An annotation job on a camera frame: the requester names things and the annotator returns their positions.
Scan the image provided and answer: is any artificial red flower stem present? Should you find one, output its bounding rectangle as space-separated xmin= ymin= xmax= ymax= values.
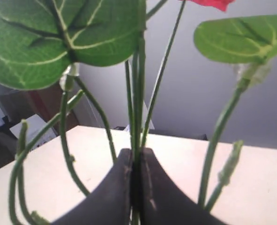
xmin=0 ymin=0 xmax=277 ymax=225

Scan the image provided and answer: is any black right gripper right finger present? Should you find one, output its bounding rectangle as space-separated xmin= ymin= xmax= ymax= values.
xmin=140 ymin=148 xmax=225 ymax=225

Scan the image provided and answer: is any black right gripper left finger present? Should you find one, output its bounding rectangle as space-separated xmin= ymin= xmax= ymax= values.
xmin=51 ymin=149 xmax=132 ymax=225

